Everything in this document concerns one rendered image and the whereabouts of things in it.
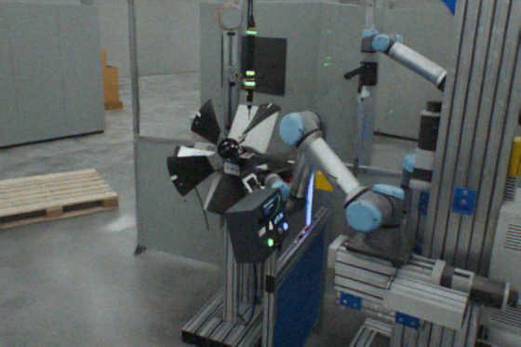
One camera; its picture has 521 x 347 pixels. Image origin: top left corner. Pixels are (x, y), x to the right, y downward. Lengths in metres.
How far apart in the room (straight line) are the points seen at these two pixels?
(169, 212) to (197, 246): 0.34
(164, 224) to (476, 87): 2.66
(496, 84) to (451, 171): 0.35
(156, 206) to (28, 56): 4.30
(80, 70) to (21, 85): 0.92
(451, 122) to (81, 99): 6.73
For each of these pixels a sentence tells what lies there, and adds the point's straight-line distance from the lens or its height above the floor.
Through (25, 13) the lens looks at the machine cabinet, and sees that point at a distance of 7.55.
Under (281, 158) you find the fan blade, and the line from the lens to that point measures 2.36.
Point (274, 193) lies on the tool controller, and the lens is 1.71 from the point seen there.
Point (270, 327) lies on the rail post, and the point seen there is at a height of 0.62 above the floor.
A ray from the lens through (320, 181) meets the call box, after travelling 2.56.
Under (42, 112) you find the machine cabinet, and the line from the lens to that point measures 7.71.
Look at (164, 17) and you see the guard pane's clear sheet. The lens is 3.45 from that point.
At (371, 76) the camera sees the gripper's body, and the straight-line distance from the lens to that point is 2.39.
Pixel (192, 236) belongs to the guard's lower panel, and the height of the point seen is 0.24.
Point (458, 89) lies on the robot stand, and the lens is 1.84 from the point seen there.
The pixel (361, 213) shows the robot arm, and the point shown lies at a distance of 1.67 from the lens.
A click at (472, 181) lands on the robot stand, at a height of 1.31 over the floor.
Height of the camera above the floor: 1.84
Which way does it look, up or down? 16 degrees down
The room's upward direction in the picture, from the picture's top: 2 degrees clockwise
